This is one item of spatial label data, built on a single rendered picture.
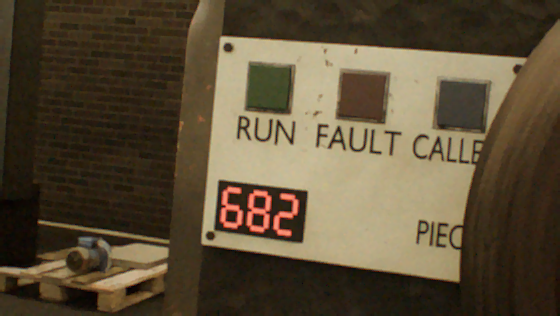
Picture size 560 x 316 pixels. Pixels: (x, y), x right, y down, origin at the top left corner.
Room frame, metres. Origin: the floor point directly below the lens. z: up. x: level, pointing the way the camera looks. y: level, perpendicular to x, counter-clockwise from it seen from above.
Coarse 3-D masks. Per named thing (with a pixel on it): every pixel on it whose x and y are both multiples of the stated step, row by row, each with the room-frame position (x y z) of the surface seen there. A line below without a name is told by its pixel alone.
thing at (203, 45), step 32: (224, 0) 3.36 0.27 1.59; (192, 32) 3.40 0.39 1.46; (192, 64) 3.39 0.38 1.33; (192, 96) 3.39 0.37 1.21; (192, 128) 3.38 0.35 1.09; (192, 160) 3.38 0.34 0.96; (192, 192) 3.37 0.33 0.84; (192, 224) 3.37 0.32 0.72; (192, 256) 3.37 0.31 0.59; (192, 288) 3.36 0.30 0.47
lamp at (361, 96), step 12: (348, 72) 0.71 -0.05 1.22; (348, 84) 0.71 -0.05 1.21; (360, 84) 0.71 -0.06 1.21; (372, 84) 0.70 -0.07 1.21; (384, 84) 0.70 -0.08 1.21; (348, 96) 0.71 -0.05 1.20; (360, 96) 0.71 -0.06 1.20; (372, 96) 0.70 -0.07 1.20; (348, 108) 0.71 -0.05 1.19; (360, 108) 0.71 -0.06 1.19; (372, 108) 0.70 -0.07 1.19
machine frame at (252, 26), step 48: (240, 0) 0.77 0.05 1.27; (288, 0) 0.75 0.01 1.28; (336, 0) 0.74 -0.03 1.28; (384, 0) 0.73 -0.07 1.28; (432, 0) 0.72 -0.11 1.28; (480, 0) 0.70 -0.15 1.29; (528, 0) 0.69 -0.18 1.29; (432, 48) 0.71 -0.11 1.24; (480, 48) 0.70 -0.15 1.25; (528, 48) 0.69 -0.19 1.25; (240, 288) 0.76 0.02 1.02; (288, 288) 0.75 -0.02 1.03; (336, 288) 0.73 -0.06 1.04; (384, 288) 0.72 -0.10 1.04; (432, 288) 0.71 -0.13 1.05
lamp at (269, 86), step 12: (252, 72) 0.74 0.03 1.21; (264, 72) 0.73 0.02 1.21; (276, 72) 0.73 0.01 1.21; (288, 72) 0.73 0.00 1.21; (252, 84) 0.74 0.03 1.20; (264, 84) 0.73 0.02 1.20; (276, 84) 0.73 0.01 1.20; (288, 84) 0.73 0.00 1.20; (252, 96) 0.74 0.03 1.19; (264, 96) 0.73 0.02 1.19; (276, 96) 0.73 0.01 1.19; (288, 96) 0.73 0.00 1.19; (264, 108) 0.73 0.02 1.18; (276, 108) 0.73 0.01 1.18
